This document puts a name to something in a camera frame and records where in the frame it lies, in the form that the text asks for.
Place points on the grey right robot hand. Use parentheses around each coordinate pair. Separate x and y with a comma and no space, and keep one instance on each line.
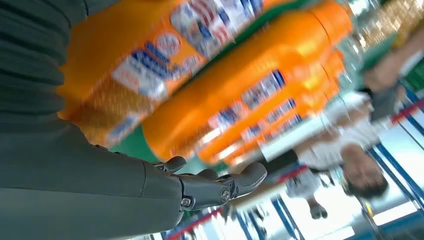
(82,185)

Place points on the person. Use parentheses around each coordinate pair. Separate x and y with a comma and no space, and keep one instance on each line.
(348,136)

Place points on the yellow taped cardboard sheet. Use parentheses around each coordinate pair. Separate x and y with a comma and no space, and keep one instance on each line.
(391,20)

